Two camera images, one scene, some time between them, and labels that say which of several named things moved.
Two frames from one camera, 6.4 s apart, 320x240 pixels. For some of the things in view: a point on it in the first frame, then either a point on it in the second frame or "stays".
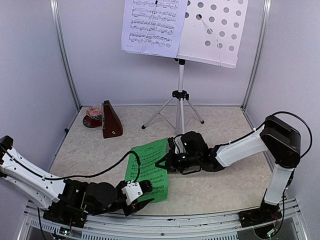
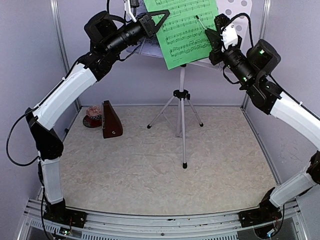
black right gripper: [169, 163] -> [215, 40]
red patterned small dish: [92, 123] stays
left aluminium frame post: [54, 4] stays
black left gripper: [137, 207] -> [149, 25]
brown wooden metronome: [112, 126] stays
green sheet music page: [149, 154] -> [181, 33]
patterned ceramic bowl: [94, 112] stays
